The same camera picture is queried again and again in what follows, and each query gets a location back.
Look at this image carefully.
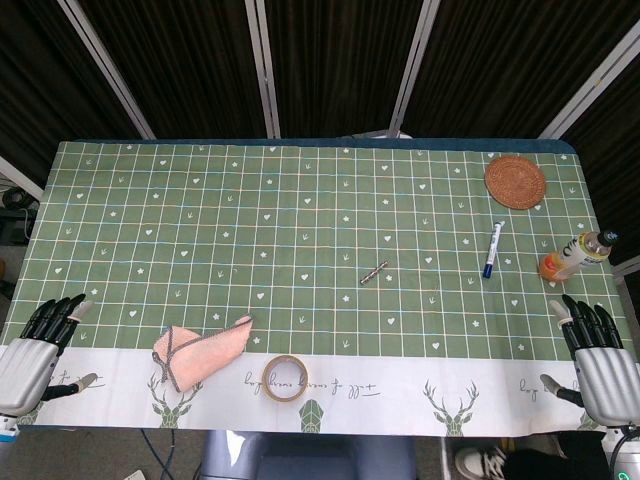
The white black sneaker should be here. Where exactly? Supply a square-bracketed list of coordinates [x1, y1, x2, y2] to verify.
[454, 445, 512, 480]

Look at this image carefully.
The black equipment pile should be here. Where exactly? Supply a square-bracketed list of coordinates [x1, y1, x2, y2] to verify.
[0, 185, 42, 247]

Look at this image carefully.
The white partition foot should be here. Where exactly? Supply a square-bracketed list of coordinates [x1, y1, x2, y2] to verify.
[344, 129, 414, 141]

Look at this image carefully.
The white blue marker pen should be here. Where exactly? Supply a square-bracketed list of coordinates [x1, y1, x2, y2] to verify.
[481, 220, 507, 280]

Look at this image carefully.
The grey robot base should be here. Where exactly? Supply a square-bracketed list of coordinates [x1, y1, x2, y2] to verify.
[199, 429, 419, 480]

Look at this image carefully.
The round woven brown coaster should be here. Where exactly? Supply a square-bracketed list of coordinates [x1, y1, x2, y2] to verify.
[484, 155, 547, 210]

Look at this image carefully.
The grey partition frame post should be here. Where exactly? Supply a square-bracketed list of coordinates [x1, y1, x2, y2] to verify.
[536, 35, 640, 140]
[388, 0, 441, 135]
[243, 0, 282, 140]
[0, 154, 45, 202]
[55, 0, 157, 141]

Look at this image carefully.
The orange drink plastic bottle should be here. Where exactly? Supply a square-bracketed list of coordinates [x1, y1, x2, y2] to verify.
[538, 230, 621, 287]

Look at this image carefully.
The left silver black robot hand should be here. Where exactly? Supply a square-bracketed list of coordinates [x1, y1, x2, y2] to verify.
[0, 293, 105, 417]

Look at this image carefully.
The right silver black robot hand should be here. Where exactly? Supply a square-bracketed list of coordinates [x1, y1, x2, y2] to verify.
[539, 293, 640, 429]

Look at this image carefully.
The blue floor cable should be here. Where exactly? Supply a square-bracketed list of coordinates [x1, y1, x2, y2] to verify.
[140, 428, 169, 480]

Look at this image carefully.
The brown tape roll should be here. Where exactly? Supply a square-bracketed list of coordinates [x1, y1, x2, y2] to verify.
[262, 354, 310, 403]

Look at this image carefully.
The green grid tablecloth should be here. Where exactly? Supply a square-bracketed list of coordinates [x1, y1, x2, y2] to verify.
[0, 140, 640, 438]

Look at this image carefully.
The pink cloth with grey trim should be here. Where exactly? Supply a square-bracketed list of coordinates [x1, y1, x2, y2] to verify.
[151, 313, 254, 395]

